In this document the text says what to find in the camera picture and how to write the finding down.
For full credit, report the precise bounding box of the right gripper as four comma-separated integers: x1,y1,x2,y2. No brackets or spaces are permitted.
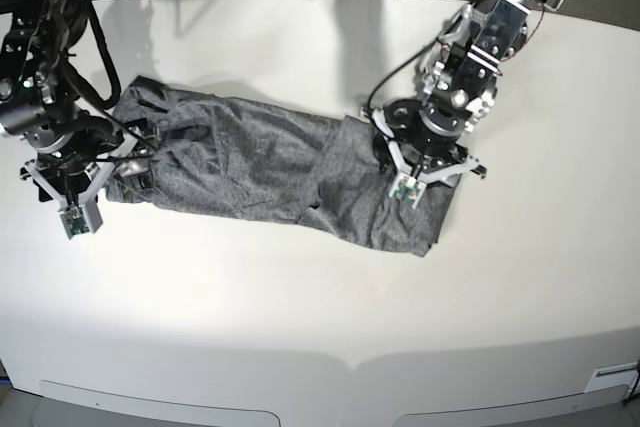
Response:
20,121,155,212

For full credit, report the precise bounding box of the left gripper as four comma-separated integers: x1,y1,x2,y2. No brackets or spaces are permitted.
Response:
363,99,487,179

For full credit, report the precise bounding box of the grey long-sleeve T-shirt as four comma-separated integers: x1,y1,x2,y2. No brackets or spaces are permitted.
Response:
106,77,454,257

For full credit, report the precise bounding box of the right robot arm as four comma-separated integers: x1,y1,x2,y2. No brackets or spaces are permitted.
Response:
1,0,153,213

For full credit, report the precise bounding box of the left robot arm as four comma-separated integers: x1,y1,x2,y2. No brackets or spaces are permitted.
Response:
365,0,564,196

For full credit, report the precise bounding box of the white label plate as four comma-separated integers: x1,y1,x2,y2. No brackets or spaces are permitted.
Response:
584,362,639,393

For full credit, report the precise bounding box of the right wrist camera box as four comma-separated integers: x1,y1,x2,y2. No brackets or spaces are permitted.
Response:
60,202,103,239

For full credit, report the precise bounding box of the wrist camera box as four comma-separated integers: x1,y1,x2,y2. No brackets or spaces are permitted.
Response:
388,172,426,209
60,202,103,239

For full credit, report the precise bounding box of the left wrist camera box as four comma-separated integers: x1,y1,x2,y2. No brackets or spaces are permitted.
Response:
388,172,426,209

